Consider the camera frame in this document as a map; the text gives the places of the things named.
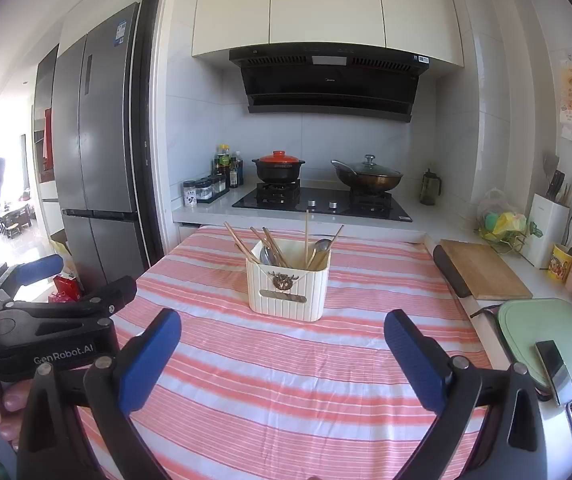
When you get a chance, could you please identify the wooden cutting board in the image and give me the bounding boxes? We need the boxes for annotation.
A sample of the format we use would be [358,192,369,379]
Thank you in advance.
[438,240,532,301]

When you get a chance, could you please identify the grey refrigerator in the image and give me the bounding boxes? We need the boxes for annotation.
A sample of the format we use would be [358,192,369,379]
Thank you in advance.
[51,3,146,292]

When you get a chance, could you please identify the black pot red lid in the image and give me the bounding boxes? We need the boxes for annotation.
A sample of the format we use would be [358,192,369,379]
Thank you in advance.
[253,151,305,184]

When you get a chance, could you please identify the black range hood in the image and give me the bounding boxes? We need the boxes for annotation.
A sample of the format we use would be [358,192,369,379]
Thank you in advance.
[229,42,430,122]

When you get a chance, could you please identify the black tray under board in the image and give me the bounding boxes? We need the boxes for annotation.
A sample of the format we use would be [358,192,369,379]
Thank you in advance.
[432,244,472,298]

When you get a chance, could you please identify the white knife block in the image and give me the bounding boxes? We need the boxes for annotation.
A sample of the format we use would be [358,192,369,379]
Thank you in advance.
[521,194,569,270]

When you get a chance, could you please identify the sauce bottles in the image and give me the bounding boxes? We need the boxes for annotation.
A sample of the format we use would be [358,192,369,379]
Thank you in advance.
[213,144,243,188]

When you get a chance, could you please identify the black gas stove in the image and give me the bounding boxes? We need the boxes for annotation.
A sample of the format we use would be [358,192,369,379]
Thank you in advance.
[234,181,412,222]

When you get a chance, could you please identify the dark glass kettle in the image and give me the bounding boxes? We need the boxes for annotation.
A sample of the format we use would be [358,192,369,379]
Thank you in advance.
[419,169,442,206]

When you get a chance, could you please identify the black smartphone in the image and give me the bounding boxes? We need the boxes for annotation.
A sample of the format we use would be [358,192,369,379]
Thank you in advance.
[536,340,572,406]

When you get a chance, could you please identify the cream utensil holder box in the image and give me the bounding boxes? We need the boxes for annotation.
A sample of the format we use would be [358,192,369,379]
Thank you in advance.
[246,240,331,323]

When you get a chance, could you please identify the pink striped tablecloth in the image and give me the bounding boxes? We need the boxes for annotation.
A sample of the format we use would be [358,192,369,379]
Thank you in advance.
[114,226,489,479]

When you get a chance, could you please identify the green cutting board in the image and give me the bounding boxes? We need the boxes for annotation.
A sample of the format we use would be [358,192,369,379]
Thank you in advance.
[496,298,572,394]

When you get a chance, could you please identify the black wok glass lid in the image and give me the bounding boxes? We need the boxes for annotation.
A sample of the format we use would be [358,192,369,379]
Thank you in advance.
[330,154,403,195]

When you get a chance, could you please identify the bag with yellow green items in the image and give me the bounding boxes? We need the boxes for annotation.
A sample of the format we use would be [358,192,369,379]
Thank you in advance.
[476,188,527,255]

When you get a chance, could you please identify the yellow cup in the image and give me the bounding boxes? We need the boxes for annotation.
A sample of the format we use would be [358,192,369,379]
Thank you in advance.
[548,244,572,283]

